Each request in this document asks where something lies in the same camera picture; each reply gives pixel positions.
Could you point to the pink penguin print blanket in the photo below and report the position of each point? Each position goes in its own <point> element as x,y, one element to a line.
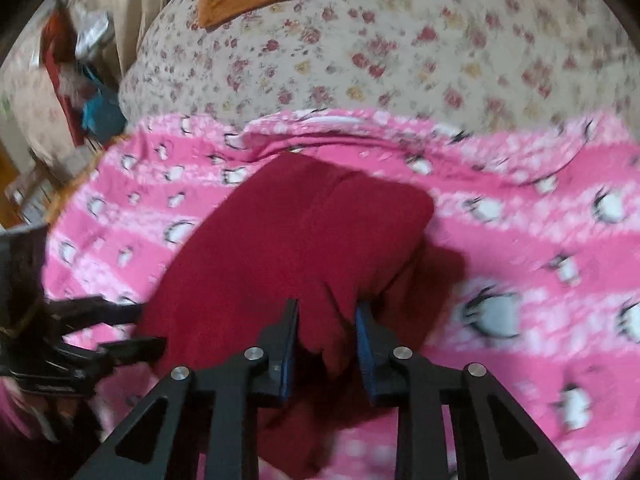
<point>525,240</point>

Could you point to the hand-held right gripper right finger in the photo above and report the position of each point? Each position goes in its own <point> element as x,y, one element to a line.
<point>365,360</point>

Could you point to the red cloth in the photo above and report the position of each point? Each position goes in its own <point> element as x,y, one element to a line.
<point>280,245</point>

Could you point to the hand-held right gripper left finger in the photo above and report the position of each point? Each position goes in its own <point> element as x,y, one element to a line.
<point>289,355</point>

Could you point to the beige curtain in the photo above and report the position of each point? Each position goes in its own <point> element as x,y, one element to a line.
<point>135,5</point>

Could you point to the red object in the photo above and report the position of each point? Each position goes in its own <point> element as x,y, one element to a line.
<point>57,60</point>

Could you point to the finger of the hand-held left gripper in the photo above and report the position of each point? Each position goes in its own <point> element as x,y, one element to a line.
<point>95,310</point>
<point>130,352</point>

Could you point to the orange cloth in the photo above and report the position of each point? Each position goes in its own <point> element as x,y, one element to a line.
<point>59,205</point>

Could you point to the floral bedsheet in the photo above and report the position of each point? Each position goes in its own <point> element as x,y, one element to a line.
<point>400,45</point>

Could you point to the blue bag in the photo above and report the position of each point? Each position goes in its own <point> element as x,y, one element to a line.
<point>102,112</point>

